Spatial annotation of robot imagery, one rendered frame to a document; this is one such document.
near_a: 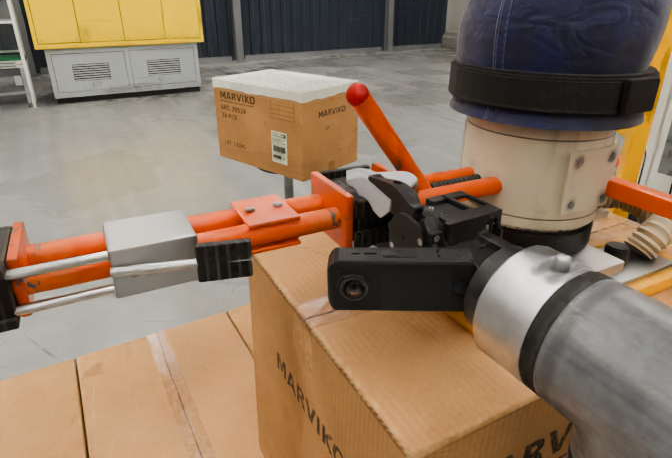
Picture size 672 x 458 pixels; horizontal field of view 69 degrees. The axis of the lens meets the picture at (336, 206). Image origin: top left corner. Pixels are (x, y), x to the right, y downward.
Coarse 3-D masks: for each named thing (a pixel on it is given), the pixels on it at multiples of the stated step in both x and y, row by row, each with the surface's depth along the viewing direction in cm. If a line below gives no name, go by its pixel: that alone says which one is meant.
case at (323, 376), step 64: (256, 256) 67; (320, 256) 67; (256, 320) 72; (320, 320) 54; (384, 320) 54; (448, 320) 54; (256, 384) 79; (320, 384) 53; (384, 384) 45; (448, 384) 45; (512, 384) 45; (320, 448) 56; (384, 448) 42; (448, 448) 40; (512, 448) 45
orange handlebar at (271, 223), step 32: (448, 192) 53; (480, 192) 55; (608, 192) 57; (640, 192) 54; (192, 224) 45; (224, 224) 46; (256, 224) 43; (288, 224) 45; (320, 224) 46; (32, 256) 39; (64, 256) 40; (32, 288) 36
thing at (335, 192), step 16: (320, 176) 51; (336, 176) 54; (320, 192) 51; (336, 192) 47; (352, 192) 50; (416, 192) 48; (352, 208) 46; (368, 208) 46; (352, 224) 47; (368, 224) 48; (384, 224) 49; (336, 240) 49; (368, 240) 48; (384, 240) 49
